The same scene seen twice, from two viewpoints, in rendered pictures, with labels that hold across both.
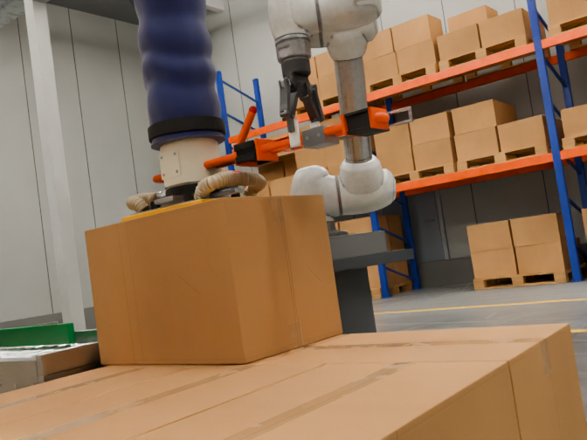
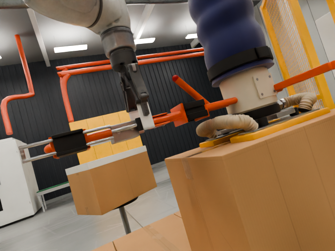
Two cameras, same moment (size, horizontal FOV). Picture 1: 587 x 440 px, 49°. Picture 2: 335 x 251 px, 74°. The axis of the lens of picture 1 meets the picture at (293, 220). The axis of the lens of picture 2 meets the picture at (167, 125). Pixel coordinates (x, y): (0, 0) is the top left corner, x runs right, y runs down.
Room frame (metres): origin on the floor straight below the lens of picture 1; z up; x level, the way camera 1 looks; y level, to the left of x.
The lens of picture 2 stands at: (2.02, -0.56, 1.01)
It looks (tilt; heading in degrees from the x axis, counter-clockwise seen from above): 3 degrees up; 119
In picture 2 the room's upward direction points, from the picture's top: 17 degrees counter-clockwise
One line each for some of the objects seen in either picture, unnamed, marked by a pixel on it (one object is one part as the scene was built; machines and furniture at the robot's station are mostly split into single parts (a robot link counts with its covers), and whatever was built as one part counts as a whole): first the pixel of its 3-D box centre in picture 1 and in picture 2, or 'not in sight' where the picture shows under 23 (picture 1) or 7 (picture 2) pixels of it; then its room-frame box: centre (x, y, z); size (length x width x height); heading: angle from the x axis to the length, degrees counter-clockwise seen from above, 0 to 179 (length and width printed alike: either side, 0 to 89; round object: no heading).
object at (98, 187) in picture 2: not in sight; (113, 178); (0.51, 0.89, 0.82); 0.60 x 0.40 x 0.40; 78
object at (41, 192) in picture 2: not in sight; (61, 193); (-4.89, 3.79, 0.32); 1.25 x 0.50 x 0.64; 52
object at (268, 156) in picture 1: (255, 153); (189, 112); (1.74, 0.07, 1.07); 0.10 x 0.08 x 0.06; 143
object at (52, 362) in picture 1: (139, 341); not in sight; (2.10, 0.54, 0.58); 0.70 x 0.03 x 0.06; 143
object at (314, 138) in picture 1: (320, 137); (123, 132); (1.61, -0.10, 1.07); 0.07 x 0.07 x 0.04; 53
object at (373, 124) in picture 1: (364, 121); (70, 144); (1.53, -0.20, 1.07); 0.08 x 0.07 x 0.05; 53
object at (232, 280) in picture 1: (210, 280); (277, 187); (1.90, 0.26, 0.74); 0.60 x 0.40 x 0.40; 50
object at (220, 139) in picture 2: (172, 206); (240, 129); (1.82, 0.33, 0.97); 0.34 x 0.10 x 0.05; 53
